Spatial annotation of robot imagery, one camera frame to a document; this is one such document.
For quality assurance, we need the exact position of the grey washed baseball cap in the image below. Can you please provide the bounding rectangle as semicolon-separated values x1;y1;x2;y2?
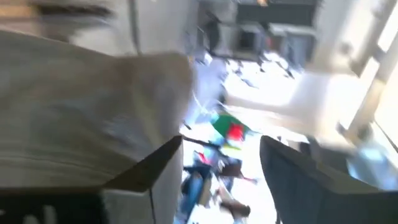
0;29;196;191

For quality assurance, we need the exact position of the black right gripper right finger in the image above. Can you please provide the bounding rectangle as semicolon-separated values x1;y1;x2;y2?
259;135;398;224

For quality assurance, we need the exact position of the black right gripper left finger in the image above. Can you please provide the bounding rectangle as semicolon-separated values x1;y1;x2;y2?
0;135;184;224

